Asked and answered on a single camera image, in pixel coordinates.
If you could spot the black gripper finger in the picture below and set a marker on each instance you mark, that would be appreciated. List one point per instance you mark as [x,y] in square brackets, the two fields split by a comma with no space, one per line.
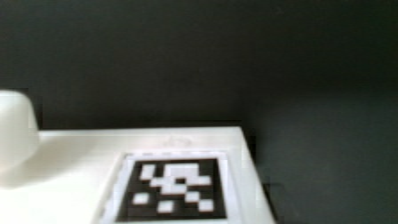
[19,135]

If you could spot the white front drawer box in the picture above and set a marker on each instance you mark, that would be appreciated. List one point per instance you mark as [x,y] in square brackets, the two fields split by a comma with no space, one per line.
[138,176]

